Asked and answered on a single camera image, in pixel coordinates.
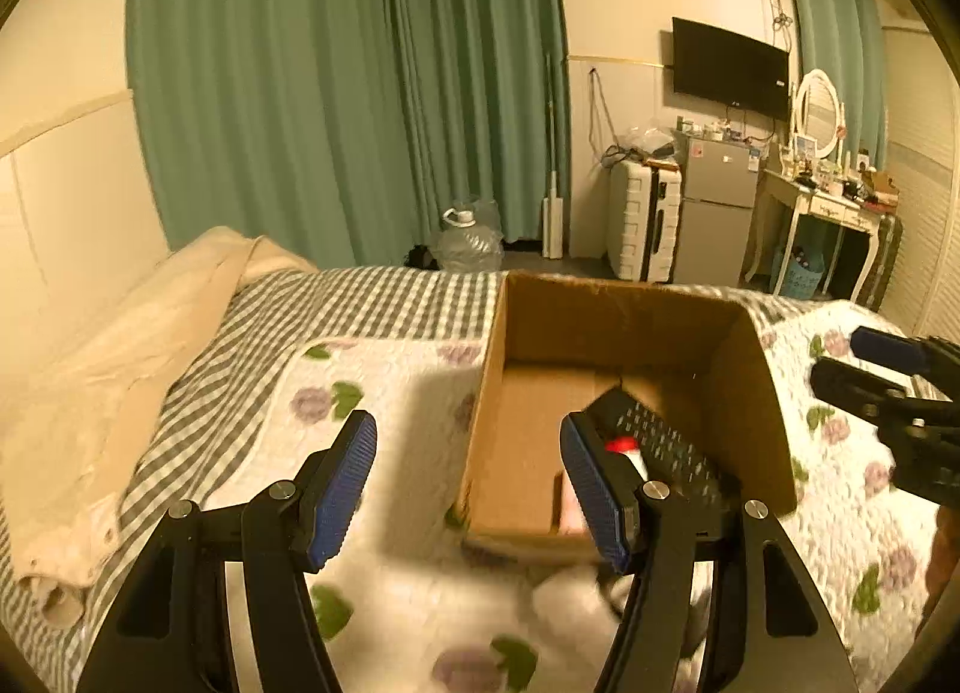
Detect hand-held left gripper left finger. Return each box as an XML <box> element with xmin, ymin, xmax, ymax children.
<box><xmin>75</xmin><ymin>409</ymin><xmax>378</xmax><ymax>693</ymax></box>

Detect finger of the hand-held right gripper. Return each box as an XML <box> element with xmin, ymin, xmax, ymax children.
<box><xmin>850</xmin><ymin>327</ymin><xmax>960</xmax><ymax>398</ymax></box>
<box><xmin>810</xmin><ymin>357</ymin><xmax>960</xmax><ymax>431</ymax></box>

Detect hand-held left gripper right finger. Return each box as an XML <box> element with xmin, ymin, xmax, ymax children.
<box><xmin>559</xmin><ymin>412</ymin><xmax>860</xmax><ymax>693</ymax></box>

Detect black remote control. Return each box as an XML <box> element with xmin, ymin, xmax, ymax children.
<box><xmin>583</xmin><ymin>385</ymin><xmax>742</xmax><ymax>518</ymax></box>

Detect brown cardboard box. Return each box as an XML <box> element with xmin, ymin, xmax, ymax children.
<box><xmin>455</xmin><ymin>271</ymin><xmax>798</xmax><ymax>565</ymax></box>

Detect pink box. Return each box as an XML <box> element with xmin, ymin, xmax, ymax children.
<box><xmin>555</xmin><ymin>472</ymin><xmax>593</xmax><ymax>536</ymax></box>

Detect small red-capped white bottle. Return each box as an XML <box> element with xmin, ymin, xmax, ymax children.
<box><xmin>606</xmin><ymin>436</ymin><xmax>652</xmax><ymax>484</ymax></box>

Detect dark green suitcase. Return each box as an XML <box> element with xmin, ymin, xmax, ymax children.
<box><xmin>870</xmin><ymin>213</ymin><xmax>906</xmax><ymax>313</ymax></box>

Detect floral quilted blanket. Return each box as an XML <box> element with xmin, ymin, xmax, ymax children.
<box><xmin>154</xmin><ymin>299</ymin><xmax>950</xmax><ymax>693</ymax></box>

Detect blue basket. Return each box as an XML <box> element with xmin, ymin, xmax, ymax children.
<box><xmin>780</xmin><ymin>247</ymin><xmax>827</xmax><ymax>299</ymax></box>

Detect grey checked bed sheet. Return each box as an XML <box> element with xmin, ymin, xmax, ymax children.
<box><xmin>0</xmin><ymin>264</ymin><xmax>773</xmax><ymax>693</ymax></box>

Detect white dressing table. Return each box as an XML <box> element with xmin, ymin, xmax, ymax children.
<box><xmin>741</xmin><ymin>166</ymin><xmax>895</xmax><ymax>302</ymax></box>

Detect white louvred wardrobe door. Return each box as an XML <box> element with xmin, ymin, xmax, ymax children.
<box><xmin>876</xmin><ymin>24</ymin><xmax>960</xmax><ymax>343</ymax></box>

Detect silver two-door fridge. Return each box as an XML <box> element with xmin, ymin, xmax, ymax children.
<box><xmin>670</xmin><ymin>133</ymin><xmax>764</xmax><ymax>287</ymax></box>

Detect white oval mirror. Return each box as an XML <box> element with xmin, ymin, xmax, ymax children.
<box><xmin>791</xmin><ymin>68</ymin><xmax>846</xmax><ymax>163</ymax></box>

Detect cream duvet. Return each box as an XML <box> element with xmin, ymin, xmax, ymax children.
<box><xmin>0</xmin><ymin>226</ymin><xmax>320</xmax><ymax>626</ymax></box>

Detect white hard-shell suitcase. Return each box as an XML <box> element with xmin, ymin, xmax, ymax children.
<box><xmin>605</xmin><ymin>159</ymin><xmax>684</xmax><ymax>284</ymax></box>

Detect large clear water jug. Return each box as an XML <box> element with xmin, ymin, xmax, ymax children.
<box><xmin>435</xmin><ymin>196</ymin><xmax>505</xmax><ymax>272</ymax></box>

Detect white flat mop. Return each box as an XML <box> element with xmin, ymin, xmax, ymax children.
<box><xmin>541</xmin><ymin>52</ymin><xmax>572</xmax><ymax>260</ymax></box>

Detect clear plastic bag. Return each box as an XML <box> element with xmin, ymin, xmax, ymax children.
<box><xmin>609</xmin><ymin>125</ymin><xmax>680</xmax><ymax>167</ymax></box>

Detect narrow green curtain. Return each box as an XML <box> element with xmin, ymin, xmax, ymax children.
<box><xmin>775</xmin><ymin>0</ymin><xmax>891</xmax><ymax>169</ymax></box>

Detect wide green curtain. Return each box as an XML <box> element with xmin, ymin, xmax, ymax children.
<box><xmin>126</xmin><ymin>0</ymin><xmax>572</xmax><ymax>270</ymax></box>

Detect black wall television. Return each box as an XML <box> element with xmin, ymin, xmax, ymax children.
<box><xmin>671</xmin><ymin>16</ymin><xmax>793</xmax><ymax>122</ymax></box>

